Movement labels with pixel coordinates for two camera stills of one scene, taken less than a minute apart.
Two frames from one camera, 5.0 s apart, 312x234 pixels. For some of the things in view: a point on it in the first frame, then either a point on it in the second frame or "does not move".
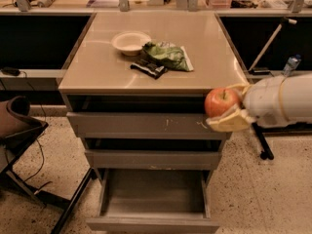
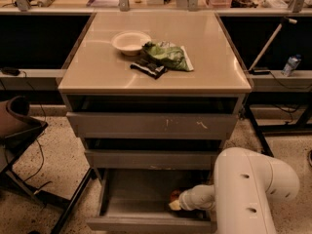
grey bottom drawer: x=153 y=201 does not move
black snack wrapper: x=152 y=69 does not move
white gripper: x=263 y=101 to x=185 y=202
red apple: x=220 y=99 to x=175 y=195
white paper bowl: x=130 y=43 does not move
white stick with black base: x=253 y=68 does not move
